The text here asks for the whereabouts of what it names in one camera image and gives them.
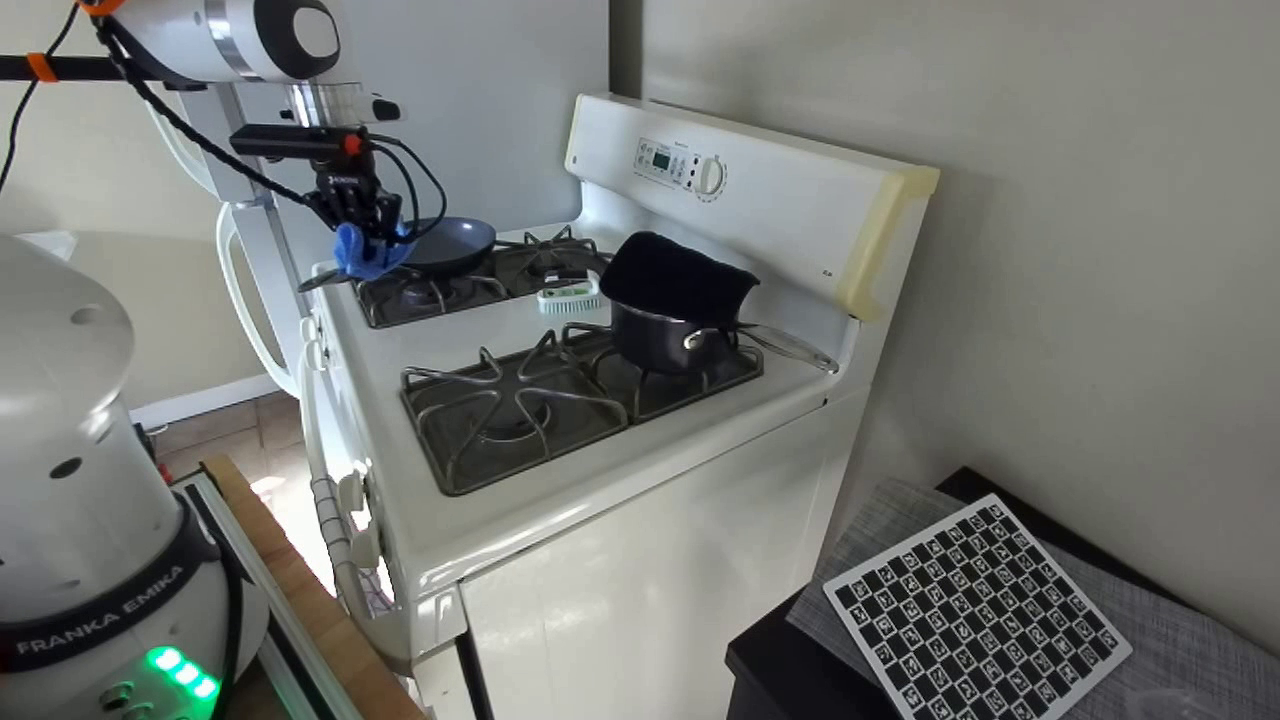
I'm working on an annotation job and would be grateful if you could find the white gas stove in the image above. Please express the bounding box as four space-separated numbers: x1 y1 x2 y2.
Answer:
298 93 942 720

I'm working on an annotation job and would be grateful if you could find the black white calibration checkerboard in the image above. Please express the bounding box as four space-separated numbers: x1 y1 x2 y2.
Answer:
821 488 1137 720

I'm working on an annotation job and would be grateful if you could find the black pole with orange tape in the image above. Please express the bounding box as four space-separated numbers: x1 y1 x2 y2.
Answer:
0 48 210 95

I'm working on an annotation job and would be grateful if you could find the light dish towel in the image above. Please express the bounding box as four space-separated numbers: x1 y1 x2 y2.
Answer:
306 458 402 631

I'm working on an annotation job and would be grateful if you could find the black stove grate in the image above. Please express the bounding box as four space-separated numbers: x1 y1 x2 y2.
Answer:
347 227 612 336
395 320 768 498

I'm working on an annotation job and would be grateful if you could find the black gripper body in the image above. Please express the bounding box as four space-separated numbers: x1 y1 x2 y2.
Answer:
315 147 386 223

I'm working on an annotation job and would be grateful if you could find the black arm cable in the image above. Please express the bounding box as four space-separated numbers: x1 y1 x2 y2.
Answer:
91 12 456 234

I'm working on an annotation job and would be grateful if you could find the grey white refrigerator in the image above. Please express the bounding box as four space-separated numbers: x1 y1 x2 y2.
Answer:
96 0 633 404

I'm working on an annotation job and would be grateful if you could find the wooden board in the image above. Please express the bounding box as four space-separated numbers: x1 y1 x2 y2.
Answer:
195 450 432 720

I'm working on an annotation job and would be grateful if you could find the thin black hanging cable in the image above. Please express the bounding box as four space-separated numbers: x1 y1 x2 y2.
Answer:
0 0 89 193

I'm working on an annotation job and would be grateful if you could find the aluminium frame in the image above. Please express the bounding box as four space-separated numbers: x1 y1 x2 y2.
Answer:
170 473 332 720

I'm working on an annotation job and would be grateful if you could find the black saucepan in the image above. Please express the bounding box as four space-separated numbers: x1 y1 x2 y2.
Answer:
608 293 840 383

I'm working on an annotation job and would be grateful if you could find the grey mat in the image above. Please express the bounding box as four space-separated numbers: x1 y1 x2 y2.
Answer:
785 473 1280 720

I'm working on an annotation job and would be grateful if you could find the small white green sponge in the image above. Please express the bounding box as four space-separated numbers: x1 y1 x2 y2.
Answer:
531 266 604 320

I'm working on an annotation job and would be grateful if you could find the dark frying pan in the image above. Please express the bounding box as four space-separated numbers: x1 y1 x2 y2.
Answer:
296 212 501 293

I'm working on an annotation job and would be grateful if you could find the black cloth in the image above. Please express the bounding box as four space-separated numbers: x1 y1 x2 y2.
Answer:
596 227 764 332

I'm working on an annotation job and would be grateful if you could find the black side table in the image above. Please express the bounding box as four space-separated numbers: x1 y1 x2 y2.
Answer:
725 464 1280 720

